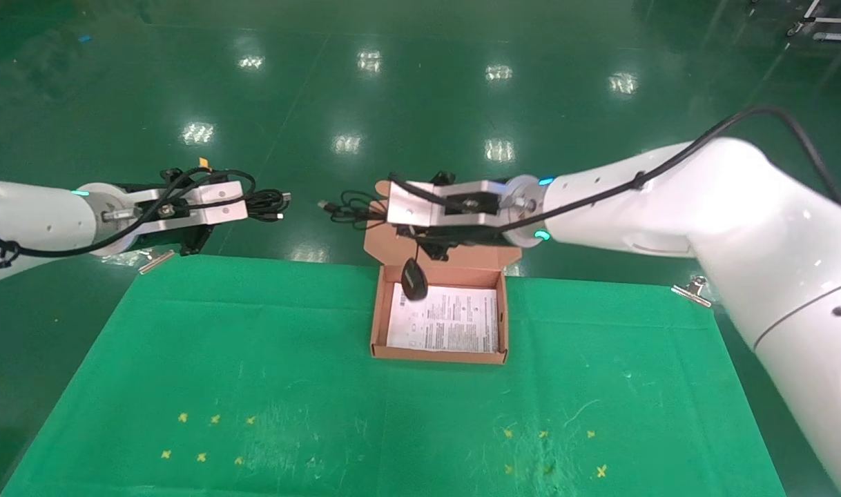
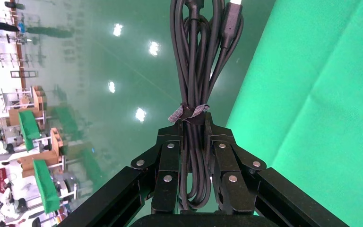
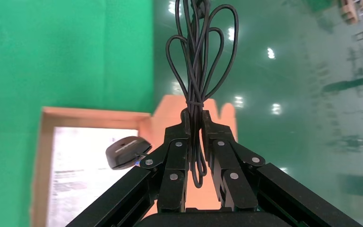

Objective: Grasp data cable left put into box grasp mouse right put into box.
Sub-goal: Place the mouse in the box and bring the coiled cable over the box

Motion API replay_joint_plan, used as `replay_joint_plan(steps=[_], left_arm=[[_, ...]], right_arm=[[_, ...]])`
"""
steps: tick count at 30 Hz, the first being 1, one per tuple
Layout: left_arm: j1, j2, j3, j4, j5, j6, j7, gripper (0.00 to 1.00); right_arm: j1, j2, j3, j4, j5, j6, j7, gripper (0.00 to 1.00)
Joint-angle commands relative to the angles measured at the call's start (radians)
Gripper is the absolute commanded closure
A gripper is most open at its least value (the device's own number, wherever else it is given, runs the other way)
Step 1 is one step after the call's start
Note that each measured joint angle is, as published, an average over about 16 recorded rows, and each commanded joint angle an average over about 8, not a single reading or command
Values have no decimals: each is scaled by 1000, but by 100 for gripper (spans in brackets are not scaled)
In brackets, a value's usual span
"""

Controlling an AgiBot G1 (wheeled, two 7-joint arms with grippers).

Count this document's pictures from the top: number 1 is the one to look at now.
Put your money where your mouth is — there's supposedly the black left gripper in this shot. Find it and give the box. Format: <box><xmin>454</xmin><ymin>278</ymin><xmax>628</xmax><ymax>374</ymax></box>
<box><xmin>132</xmin><ymin>224</ymin><xmax>214</xmax><ymax>256</ymax></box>

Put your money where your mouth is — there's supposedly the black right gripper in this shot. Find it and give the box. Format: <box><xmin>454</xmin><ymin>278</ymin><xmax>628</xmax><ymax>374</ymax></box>
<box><xmin>396</xmin><ymin>224</ymin><xmax>511</xmax><ymax>262</ymax></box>

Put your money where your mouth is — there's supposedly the black wired computer mouse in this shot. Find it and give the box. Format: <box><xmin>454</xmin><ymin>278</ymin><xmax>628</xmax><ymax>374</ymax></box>
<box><xmin>318</xmin><ymin>192</ymin><xmax>432</xmax><ymax>302</ymax></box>

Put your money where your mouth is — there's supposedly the open brown cardboard box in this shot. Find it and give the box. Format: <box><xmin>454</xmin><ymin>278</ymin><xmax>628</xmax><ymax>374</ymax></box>
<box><xmin>363</xmin><ymin>181</ymin><xmax>523</xmax><ymax>365</ymax></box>

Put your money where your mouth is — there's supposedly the silver binder clip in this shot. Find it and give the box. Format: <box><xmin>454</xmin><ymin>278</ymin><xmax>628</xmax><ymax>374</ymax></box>
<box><xmin>139</xmin><ymin>250</ymin><xmax>175</xmax><ymax>274</ymax></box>
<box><xmin>671</xmin><ymin>276</ymin><xmax>713</xmax><ymax>308</ymax></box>

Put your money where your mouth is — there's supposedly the white printed instruction sheet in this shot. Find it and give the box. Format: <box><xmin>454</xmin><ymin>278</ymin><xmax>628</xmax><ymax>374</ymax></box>
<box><xmin>386</xmin><ymin>283</ymin><xmax>499</xmax><ymax>354</ymax></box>

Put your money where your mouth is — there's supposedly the green table cloth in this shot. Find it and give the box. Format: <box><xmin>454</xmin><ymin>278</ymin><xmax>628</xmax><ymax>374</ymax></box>
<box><xmin>0</xmin><ymin>253</ymin><xmax>787</xmax><ymax>497</ymax></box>

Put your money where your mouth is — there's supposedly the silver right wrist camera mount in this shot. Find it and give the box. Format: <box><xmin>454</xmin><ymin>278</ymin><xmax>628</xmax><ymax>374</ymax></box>
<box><xmin>387</xmin><ymin>181</ymin><xmax>514</xmax><ymax>227</ymax></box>

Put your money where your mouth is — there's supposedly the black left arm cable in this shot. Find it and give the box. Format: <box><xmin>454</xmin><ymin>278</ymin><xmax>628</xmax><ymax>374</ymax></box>
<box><xmin>0</xmin><ymin>168</ymin><xmax>257</xmax><ymax>268</ymax></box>

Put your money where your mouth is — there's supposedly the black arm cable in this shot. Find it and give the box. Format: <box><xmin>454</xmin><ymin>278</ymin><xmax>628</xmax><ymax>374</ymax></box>
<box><xmin>0</xmin><ymin>168</ymin><xmax>257</xmax><ymax>268</ymax></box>
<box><xmin>496</xmin><ymin>106</ymin><xmax>841</xmax><ymax>232</ymax></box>

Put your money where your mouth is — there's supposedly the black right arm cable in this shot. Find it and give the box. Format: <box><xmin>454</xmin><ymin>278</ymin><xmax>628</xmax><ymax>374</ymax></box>
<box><xmin>496</xmin><ymin>106</ymin><xmax>841</xmax><ymax>232</ymax></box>

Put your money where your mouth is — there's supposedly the white metal cart frame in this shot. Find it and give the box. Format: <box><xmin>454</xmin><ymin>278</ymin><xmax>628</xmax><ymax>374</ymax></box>
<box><xmin>786</xmin><ymin>0</ymin><xmax>841</xmax><ymax>43</ymax></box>

